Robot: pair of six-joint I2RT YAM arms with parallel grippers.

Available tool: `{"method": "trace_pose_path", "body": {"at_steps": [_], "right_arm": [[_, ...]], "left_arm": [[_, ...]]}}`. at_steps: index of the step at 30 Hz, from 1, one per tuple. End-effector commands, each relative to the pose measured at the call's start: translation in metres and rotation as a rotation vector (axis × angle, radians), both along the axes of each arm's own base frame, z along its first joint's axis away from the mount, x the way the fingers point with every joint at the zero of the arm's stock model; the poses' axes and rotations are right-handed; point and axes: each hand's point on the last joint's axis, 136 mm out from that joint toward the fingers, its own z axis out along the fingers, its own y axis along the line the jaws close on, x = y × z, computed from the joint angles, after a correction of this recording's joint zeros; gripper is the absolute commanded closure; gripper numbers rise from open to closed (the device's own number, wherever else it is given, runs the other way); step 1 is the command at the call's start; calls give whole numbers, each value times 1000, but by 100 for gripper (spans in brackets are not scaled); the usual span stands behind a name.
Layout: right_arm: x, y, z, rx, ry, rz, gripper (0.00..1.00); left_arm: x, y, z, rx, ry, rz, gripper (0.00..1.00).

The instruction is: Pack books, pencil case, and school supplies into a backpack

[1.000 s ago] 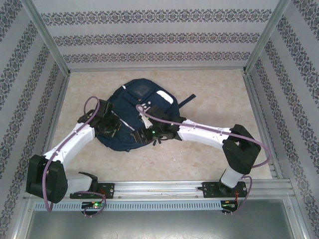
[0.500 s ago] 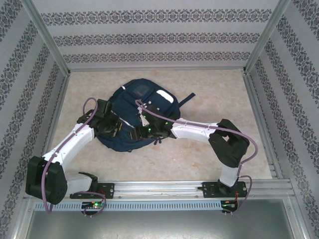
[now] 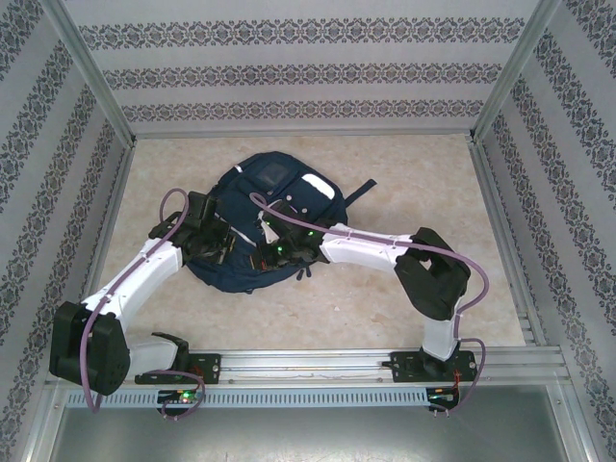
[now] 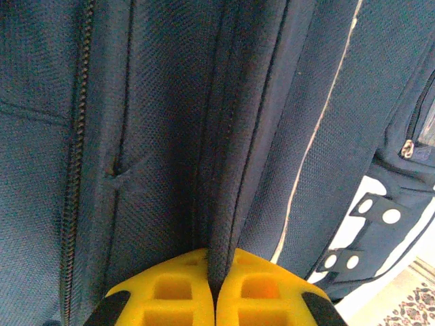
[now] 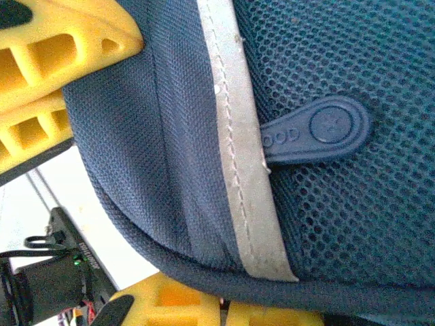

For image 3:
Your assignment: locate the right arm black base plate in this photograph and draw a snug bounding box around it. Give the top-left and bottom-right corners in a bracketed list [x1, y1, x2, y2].
[390, 349, 480, 384]

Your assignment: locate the slotted grey cable duct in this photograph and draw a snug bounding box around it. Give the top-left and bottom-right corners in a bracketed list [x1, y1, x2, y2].
[64, 388, 429, 409]

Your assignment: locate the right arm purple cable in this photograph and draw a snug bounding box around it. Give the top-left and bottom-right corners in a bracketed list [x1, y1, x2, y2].
[248, 192, 492, 418]

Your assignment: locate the aluminium mounting rail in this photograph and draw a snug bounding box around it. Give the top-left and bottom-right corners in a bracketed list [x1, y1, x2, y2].
[45, 348, 572, 386]

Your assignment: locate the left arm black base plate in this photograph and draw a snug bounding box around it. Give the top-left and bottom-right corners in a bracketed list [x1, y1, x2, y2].
[134, 352, 222, 386]

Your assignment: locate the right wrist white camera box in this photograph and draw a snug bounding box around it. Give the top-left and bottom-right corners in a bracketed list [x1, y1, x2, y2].
[259, 211, 281, 242]

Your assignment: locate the aluminium frame post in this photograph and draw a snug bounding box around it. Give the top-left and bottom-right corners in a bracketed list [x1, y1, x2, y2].
[469, 0, 564, 143]
[38, 0, 139, 148]

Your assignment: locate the navy blue backpack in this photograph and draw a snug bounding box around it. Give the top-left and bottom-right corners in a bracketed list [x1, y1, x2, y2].
[184, 150, 377, 295]

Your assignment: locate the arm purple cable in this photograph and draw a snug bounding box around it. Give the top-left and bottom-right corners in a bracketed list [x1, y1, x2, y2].
[248, 192, 492, 418]
[80, 188, 206, 421]

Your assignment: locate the grey metal panel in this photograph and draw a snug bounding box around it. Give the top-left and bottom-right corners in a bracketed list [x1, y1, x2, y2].
[47, 407, 586, 462]

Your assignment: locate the aluminium side frame rail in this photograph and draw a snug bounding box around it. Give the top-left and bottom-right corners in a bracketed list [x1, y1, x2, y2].
[64, 141, 139, 351]
[469, 137, 550, 347]

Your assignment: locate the aluminium rear frame bar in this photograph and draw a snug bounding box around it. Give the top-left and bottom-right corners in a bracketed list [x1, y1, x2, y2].
[132, 128, 475, 141]

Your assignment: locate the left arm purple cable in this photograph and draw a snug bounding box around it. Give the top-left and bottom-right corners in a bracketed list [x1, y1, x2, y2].
[80, 188, 206, 421]

